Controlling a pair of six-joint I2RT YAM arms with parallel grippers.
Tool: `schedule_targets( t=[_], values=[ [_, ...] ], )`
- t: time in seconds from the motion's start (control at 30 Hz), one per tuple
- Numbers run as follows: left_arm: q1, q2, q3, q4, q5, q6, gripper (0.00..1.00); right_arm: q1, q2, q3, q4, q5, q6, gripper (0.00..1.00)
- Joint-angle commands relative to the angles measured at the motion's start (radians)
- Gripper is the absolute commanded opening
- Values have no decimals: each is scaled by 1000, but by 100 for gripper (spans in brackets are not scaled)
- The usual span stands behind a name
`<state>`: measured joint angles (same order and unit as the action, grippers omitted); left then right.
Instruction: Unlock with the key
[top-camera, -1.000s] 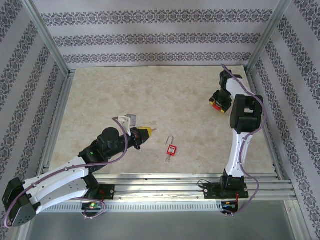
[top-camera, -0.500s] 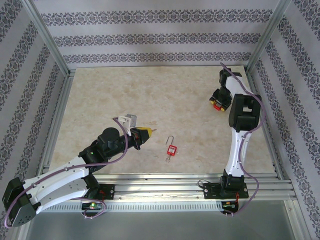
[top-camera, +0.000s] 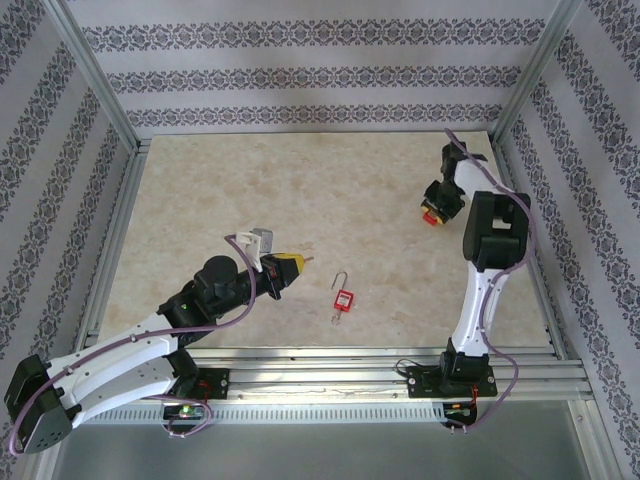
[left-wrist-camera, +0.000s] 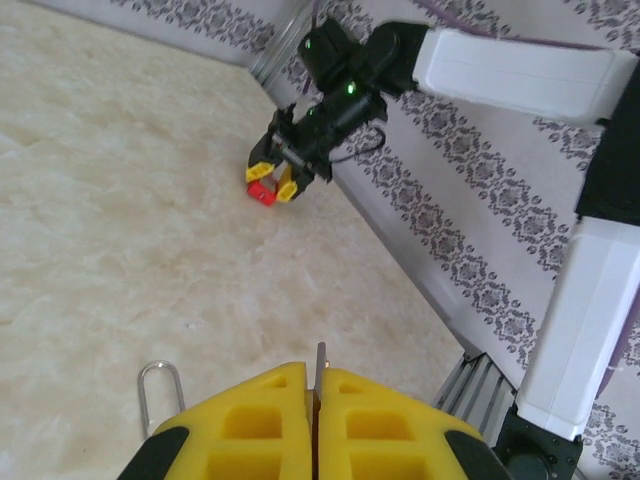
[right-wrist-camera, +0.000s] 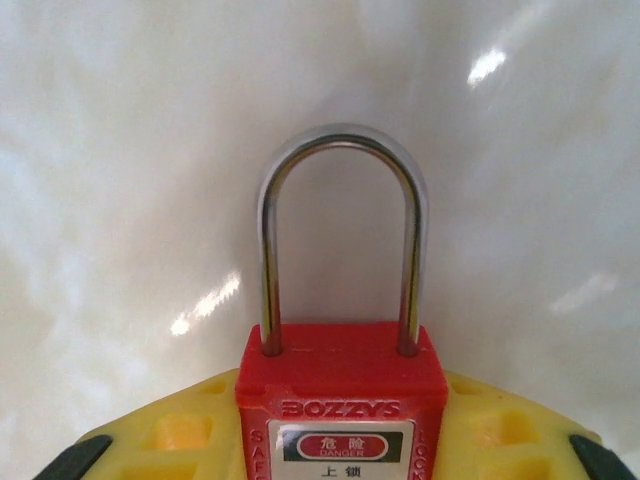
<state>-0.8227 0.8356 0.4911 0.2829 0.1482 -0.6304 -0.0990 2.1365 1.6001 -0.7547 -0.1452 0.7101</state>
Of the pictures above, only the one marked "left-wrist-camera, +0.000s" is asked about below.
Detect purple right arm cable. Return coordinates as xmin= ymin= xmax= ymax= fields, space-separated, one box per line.
xmin=308 ymin=0 xmax=639 ymax=396

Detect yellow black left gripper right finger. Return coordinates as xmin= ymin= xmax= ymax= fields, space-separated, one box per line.
xmin=319 ymin=368 xmax=516 ymax=480

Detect thin black gripper wire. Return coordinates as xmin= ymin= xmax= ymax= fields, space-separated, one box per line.
xmin=332 ymin=125 xmax=387 ymax=163

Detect aluminium frame post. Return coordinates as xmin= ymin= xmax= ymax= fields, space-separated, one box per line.
xmin=247 ymin=0 xmax=306 ymax=89

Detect red padlock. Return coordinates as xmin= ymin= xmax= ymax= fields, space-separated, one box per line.
xmin=247 ymin=179 xmax=281 ymax=207
xmin=138 ymin=359 xmax=187 ymax=441

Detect ribbed aluminium base rail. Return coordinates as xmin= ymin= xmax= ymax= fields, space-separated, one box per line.
xmin=432 ymin=349 xmax=524 ymax=436

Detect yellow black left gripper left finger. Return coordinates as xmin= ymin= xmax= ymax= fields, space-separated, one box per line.
xmin=117 ymin=360 xmax=317 ymax=480

